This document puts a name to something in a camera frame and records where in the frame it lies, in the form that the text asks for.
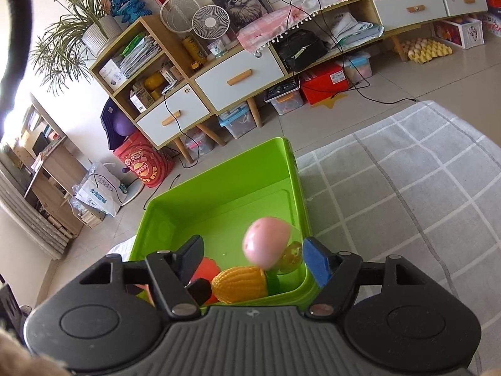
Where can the black bag on shelf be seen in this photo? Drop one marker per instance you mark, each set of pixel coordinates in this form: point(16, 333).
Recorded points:
point(300, 49)

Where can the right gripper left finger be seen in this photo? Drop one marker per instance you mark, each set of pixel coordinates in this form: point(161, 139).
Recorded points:
point(170, 273)

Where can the red box under sideboard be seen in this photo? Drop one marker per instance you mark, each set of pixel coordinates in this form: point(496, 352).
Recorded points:
point(323, 81)

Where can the yellow toy corn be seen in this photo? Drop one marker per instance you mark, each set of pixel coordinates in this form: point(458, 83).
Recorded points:
point(239, 284)

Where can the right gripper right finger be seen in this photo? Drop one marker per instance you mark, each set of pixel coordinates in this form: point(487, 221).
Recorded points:
point(336, 274)

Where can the pink checked cloth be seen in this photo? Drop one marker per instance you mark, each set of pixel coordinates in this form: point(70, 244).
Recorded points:
point(274, 26)

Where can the white paper shopping bag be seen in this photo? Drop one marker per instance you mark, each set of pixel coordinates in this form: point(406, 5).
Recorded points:
point(101, 189)

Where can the blue stitch plush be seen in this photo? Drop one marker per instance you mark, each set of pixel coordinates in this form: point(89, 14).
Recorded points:
point(129, 10)

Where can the potted green plant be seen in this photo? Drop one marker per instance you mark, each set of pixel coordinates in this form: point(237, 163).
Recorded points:
point(59, 55)

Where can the green plastic cookie box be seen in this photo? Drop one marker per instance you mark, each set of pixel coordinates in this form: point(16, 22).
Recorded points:
point(222, 202)

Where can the pink toy peach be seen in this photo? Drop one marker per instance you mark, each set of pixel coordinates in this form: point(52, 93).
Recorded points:
point(265, 241)

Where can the blue lidded storage bin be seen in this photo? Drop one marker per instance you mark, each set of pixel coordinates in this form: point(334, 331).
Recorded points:
point(238, 121)

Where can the framed cat picture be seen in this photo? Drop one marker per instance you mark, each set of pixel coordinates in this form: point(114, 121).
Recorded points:
point(243, 12)

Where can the small white desk fan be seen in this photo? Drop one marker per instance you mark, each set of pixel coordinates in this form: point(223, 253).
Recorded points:
point(210, 22)

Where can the grey checked tablecloth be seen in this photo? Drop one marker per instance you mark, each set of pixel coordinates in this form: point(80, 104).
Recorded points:
point(423, 184)

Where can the wooden sideboard with drawers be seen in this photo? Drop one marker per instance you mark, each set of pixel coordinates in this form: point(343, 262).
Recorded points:
point(238, 76)

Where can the yellow egg tray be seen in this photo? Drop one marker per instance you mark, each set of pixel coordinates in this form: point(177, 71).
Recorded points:
point(423, 50)

